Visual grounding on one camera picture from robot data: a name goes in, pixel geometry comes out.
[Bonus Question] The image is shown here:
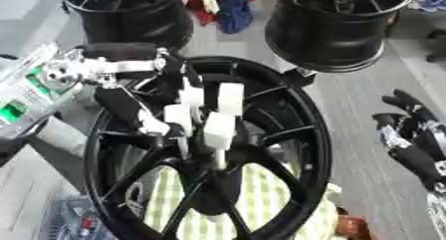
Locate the clear bin of clutter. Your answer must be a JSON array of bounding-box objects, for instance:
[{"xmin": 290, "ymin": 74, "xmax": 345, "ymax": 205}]
[{"xmin": 38, "ymin": 196, "xmax": 120, "ymax": 240}]

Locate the white pin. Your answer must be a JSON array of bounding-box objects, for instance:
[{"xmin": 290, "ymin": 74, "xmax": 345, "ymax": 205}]
[
  {"xmin": 177, "ymin": 84, "xmax": 206, "ymax": 115},
  {"xmin": 216, "ymin": 82, "xmax": 246, "ymax": 117},
  {"xmin": 202, "ymin": 112, "xmax": 239, "ymax": 170}
]

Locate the blue patterned cloth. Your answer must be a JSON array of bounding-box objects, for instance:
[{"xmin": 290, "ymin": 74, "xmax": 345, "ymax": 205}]
[{"xmin": 412, "ymin": 0, "xmax": 446, "ymax": 13}]

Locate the black clamp bracket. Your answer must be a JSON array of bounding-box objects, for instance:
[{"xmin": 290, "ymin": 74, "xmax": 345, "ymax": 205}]
[{"xmin": 282, "ymin": 67, "xmax": 320, "ymax": 90}]

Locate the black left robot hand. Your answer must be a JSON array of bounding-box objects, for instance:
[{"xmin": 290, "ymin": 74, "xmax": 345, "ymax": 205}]
[{"xmin": 78, "ymin": 41, "xmax": 204, "ymax": 137}]

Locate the red and blue cloth bundle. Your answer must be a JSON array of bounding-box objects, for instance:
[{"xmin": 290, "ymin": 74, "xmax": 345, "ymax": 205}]
[{"xmin": 179, "ymin": 0, "xmax": 258, "ymax": 35}]

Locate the pale grey cylinder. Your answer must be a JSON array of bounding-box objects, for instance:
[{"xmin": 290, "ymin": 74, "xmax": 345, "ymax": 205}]
[{"xmin": 33, "ymin": 115, "xmax": 91, "ymax": 159}]

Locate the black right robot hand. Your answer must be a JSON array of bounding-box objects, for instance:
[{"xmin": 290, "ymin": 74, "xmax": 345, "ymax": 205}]
[{"xmin": 370, "ymin": 88, "xmax": 446, "ymax": 193}]

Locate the black wheel rim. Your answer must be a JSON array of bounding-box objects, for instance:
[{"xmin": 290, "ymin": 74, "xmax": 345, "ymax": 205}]
[
  {"xmin": 57, "ymin": 0, "xmax": 195, "ymax": 51},
  {"xmin": 263, "ymin": 0, "xmax": 418, "ymax": 74}
]

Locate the large black spoked wheel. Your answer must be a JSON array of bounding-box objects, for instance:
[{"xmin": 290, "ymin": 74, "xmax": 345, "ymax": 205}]
[{"xmin": 84, "ymin": 55, "xmax": 335, "ymax": 240}]

